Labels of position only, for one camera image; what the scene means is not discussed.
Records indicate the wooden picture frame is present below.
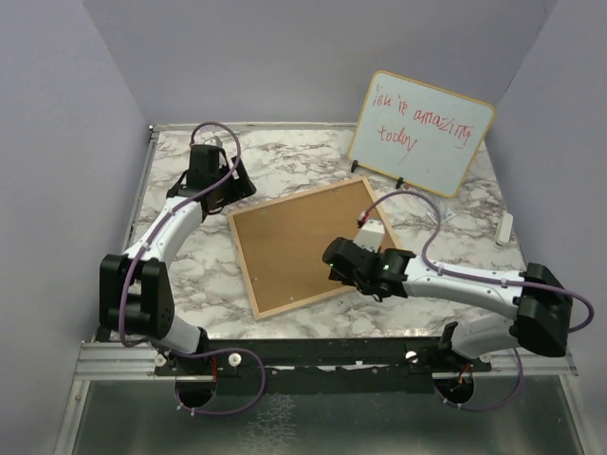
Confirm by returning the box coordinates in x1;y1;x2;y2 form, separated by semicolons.
227;174;405;322

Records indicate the white whiteboard eraser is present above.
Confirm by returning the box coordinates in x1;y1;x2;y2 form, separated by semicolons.
494;210;513;246

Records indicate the purple cable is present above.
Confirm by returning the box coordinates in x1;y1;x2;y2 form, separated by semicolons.
118;121;267;417
358;190;595;412

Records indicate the yellow-rimmed whiteboard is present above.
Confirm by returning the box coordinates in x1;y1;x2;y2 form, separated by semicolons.
348;70;495;197

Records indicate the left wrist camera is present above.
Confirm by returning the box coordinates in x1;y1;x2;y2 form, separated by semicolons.
203;136;227;168

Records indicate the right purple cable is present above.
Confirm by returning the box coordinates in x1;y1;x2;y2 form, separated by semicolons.
358;190;595;412

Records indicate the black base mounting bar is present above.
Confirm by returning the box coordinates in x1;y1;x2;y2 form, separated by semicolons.
155;337;491;395

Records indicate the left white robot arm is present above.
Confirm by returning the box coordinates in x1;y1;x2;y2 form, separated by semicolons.
99;144;256;374

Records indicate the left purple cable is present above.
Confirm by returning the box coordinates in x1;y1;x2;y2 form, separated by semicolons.
118;121;267;417

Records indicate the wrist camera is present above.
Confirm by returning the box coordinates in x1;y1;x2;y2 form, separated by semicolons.
203;136;227;168
354;212;386;253

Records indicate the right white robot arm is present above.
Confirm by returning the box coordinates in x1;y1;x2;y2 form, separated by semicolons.
322;237;572;371

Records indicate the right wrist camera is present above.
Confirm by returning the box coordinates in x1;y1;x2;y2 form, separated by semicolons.
354;212;386;253

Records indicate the brown cardboard backing board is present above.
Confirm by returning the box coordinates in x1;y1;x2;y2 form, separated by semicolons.
231;179;399;315

